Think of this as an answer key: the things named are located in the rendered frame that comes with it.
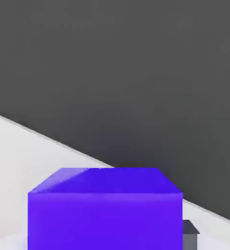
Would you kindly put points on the small purple cube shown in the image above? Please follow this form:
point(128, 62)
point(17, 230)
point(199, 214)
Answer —
point(105, 218)

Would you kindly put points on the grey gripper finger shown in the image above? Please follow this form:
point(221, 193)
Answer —
point(189, 237)

